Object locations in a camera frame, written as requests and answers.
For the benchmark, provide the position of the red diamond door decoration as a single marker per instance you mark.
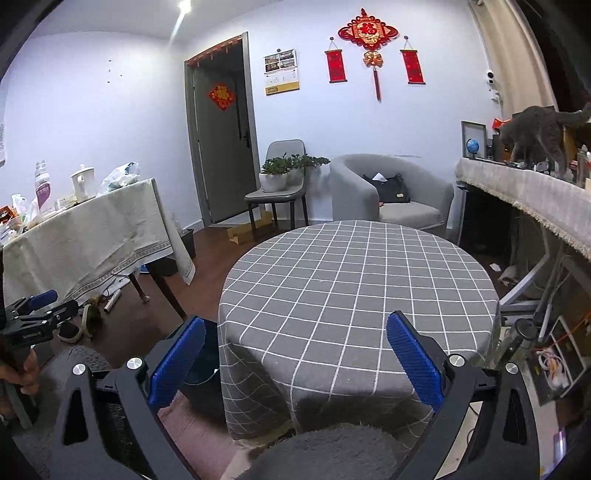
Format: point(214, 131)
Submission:
point(220, 96)

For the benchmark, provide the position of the grey cat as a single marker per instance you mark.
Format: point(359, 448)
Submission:
point(540, 134)

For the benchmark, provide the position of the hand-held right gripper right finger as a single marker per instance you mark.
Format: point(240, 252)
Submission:
point(415, 364)

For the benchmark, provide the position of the brown cardboard box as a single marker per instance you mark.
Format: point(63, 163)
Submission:
point(574, 144)

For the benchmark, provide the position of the red snack packet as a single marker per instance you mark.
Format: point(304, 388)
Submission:
point(5, 214)

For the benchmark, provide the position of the black handbag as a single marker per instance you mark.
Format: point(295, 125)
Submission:
point(390, 189)

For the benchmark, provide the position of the beige lace desk cloth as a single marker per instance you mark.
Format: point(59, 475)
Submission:
point(531, 194)

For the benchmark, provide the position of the white desk frame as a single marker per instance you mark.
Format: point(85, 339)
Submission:
point(521, 286)

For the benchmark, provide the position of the grey picture frame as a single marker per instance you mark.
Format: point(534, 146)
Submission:
point(467, 129)

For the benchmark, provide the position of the grey dining chair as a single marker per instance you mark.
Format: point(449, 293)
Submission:
point(284, 152)

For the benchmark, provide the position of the ceiling light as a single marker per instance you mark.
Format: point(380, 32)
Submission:
point(184, 9)

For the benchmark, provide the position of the small red flags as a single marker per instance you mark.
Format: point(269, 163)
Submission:
point(501, 122)

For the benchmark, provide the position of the small clear plastic bag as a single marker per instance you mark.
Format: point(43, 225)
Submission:
point(21, 203)

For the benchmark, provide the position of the beige curtain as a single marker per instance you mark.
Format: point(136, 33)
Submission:
point(512, 50)

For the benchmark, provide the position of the red knot wall ornament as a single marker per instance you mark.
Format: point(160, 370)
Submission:
point(368, 34)

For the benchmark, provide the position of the wall calendar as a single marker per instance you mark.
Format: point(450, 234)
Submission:
point(281, 71)

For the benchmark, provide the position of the grey armchair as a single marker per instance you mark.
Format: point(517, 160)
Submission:
point(355, 189)

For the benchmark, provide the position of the flat cardboard box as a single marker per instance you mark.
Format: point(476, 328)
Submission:
point(242, 230)

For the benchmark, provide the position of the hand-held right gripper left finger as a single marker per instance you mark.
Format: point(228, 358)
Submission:
point(178, 364)

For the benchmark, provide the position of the white security camera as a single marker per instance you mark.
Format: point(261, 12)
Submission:
point(492, 83)

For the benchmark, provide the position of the dark blue trash bin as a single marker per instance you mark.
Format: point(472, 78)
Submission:
point(205, 355)

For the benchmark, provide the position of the green slipper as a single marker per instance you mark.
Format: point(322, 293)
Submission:
point(69, 332)
point(92, 316)

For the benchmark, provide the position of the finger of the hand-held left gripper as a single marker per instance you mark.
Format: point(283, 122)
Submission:
point(60, 311)
point(41, 297)

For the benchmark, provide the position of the silver foil roll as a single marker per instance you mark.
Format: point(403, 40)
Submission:
point(112, 301)

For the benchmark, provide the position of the beige patterned tablecloth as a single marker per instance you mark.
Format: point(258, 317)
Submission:
point(92, 230)

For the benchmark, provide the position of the grey green door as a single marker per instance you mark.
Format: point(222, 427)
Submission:
point(221, 147)

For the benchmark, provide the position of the red hanging scroll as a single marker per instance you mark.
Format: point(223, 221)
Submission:
point(336, 64)
point(412, 65)

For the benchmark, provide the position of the potted plant white pot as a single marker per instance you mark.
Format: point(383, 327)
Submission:
point(309, 162)
point(274, 177)

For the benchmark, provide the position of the small black bin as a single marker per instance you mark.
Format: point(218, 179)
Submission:
point(188, 242)

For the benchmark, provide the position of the white kettle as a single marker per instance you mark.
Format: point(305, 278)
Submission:
point(83, 182)

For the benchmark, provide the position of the dark wooden speaker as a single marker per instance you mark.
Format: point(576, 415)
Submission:
point(497, 147)

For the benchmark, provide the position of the person's left hand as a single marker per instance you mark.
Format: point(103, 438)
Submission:
point(27, 374)

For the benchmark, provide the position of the clear plastic bottle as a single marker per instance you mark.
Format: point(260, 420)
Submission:
point(42, 184)

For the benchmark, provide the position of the small blue globe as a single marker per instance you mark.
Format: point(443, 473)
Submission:
point(472, 146)

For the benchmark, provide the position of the white wall chart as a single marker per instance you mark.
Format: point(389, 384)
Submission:
point(1, 141)

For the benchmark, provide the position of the large white plastic bag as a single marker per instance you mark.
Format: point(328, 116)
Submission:
point(119, 177)

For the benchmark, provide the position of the grey checked tablecloth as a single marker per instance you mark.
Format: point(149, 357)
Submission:
point(351, 295)

